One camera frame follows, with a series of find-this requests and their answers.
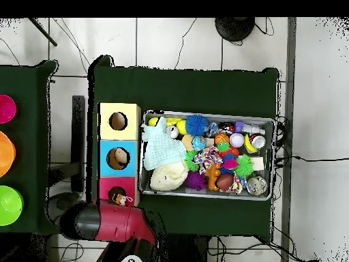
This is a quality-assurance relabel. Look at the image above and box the blue spiky ball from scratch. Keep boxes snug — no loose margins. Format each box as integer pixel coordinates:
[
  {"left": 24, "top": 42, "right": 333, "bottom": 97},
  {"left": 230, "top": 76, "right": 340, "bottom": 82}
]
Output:
[{"left": 184, "top": 113, "right": 209, "bottom": 137}]

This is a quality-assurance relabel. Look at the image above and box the dark green table cloth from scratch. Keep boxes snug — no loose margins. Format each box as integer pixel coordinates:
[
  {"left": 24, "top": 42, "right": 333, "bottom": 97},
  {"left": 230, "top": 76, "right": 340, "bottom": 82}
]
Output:
[
  {"left": 85, "top": 54, "right": 280, "bottom": 237},
  {"left": 0, "top": 59, "right": 61, "bottom": 236}
]

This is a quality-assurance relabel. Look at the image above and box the thin black rod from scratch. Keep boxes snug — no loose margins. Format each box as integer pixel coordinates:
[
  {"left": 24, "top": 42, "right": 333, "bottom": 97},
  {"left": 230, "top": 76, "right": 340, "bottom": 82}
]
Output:
[{"left": 28, "top": 17, "right": 58, "bottom": 47}]

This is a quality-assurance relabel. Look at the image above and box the grey black stand foot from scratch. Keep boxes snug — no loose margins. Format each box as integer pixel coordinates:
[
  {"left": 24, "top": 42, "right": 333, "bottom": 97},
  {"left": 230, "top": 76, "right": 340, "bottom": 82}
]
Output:
[{"left": 44, "top": 191, "right": 80, "bottom": 219}]

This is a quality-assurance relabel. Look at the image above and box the green bowl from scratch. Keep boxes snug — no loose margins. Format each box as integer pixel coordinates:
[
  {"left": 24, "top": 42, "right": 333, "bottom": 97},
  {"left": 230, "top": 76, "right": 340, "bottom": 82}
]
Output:
[{"left": 0, "top": 185, "right": 25, "bottom": 227}]

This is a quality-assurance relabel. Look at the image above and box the small orange basketball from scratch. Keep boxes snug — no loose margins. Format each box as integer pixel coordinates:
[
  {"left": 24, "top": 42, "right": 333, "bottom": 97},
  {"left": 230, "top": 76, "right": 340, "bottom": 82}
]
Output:
[{"left": 214, "top": 132, "right": 230, "bottom": 146}]

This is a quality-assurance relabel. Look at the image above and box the orange bowl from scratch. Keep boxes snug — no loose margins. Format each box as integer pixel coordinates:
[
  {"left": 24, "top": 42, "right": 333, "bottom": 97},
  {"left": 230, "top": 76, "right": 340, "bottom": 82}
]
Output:
[{"left": 0, "top": 130, "right": 16, "bottom": 178}]

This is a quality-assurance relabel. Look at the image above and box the small white baseball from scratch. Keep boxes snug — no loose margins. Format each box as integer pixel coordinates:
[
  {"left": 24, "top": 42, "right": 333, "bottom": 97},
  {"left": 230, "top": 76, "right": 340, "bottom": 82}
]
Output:
[{"left": 229, "top": 132, "right": 245, "bottom": 149}]

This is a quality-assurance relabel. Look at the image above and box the wooden box with three holes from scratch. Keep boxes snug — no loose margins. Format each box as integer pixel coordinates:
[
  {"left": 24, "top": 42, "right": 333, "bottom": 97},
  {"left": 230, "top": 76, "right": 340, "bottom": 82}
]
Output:
[{"left": 97, "top": 102, "right": 142, "bottom": 209}]

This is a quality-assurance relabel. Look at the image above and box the silver mesh bin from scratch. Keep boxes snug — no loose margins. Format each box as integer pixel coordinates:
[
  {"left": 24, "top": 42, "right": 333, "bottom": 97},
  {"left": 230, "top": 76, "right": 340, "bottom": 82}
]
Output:
[{"left": 138, "top": 109, "right": 277, "bottom": 201}]

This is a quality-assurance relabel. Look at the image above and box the green spiky ball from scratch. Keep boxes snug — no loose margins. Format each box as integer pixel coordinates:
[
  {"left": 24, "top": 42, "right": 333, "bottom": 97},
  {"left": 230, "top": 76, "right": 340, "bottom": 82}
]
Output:
[{"left": 233, "top": 154, "right": 255, "bottom": 178}]

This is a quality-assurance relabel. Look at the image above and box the cream knitted cloth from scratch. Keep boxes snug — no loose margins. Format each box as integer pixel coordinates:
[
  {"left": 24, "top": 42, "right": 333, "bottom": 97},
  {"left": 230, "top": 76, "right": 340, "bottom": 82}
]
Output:
[{"left": 149, "top": 160, "right": 189, "bottom": 192}]

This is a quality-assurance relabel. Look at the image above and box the black round stand base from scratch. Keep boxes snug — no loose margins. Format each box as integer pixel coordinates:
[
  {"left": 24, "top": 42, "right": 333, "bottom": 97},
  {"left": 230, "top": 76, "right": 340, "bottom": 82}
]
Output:
[{"left": 214, "top": 17, "right": 256, "bottom": 42}]

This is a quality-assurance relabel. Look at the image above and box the black upright panel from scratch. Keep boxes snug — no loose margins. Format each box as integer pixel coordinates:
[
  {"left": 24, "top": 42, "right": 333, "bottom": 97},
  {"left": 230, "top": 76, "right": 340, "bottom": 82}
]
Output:
[{"left": 71, "top": 95, "right": 86, "bottom": 192}]

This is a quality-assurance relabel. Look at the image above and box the pink bowl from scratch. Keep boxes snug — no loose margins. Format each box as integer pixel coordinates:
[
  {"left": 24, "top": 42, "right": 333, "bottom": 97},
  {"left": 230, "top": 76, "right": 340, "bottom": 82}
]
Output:
[{"left": 0, "top": 94, "right": 18, "bottom": 124}]

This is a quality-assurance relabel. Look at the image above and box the black power cable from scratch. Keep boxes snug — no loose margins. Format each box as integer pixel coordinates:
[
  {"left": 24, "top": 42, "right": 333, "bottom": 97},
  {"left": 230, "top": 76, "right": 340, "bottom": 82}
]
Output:
[{"left": 275, "top": 155, "right": 349, "bottom": 164}]

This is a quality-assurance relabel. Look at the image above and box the mint knitted cloth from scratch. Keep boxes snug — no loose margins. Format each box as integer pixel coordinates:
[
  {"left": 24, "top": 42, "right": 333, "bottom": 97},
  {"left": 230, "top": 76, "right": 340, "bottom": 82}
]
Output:
[{"left": 141, "top": 116, "right": 188, "bottom": 171}]

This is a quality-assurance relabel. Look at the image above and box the small brown football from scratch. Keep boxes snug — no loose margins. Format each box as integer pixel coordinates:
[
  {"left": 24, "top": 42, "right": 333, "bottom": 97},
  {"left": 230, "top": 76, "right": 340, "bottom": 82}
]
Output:
[{"left": 217, "top": 173, "right": 234, "bottom": 191}]

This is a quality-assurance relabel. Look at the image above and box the rainbow spiky caterpillar toy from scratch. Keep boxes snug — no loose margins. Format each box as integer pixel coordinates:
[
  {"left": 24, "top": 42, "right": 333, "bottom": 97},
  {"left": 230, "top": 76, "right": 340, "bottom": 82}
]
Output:
[{"left": 216, "top": 141, "right": 241, "bottom": 175}]

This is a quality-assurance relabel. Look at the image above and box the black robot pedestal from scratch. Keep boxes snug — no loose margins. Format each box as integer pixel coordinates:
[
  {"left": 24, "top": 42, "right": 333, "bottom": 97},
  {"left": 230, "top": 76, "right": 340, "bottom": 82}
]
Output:
[{"left": 163, "top": 233, "right": 211, "bottom": 262}]

